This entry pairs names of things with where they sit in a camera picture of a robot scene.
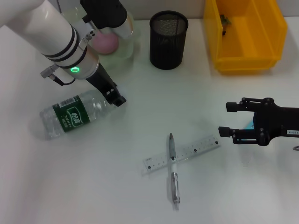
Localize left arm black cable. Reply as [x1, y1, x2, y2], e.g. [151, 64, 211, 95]
[40, 65, 77, 86]

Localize blue scissors with cover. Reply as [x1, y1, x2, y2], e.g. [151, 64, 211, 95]
[240, 114, 257, 142]

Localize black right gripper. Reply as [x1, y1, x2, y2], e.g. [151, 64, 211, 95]
[218, 97, 299, 147]

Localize grey white ballpoint pen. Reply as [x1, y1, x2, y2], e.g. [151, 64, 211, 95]
[167, 133, 181, 211]

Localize green plastic wrapper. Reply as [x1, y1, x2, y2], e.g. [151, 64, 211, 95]
[219, 14, 232, 37]

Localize black mesh pen holder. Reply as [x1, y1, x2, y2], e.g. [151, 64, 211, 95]
[149, 10, 189, 70]

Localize green translucent fruit bowl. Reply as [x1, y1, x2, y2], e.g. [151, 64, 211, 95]
[60, 6, 142, 70]

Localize clear green-label water bottle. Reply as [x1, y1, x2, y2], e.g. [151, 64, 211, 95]
[39, 90, 119, 140]

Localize transparent plastic ruler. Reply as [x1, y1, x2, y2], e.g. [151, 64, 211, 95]
[142, 134, 221, 175]

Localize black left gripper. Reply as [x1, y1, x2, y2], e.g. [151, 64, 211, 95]
[85, 62, 127, 107]

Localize pink peach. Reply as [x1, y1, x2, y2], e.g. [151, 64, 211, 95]
[92, 29, 119, 56]

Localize yellow plastic bin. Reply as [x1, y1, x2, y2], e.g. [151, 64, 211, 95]
[202, 0, 288, 75]

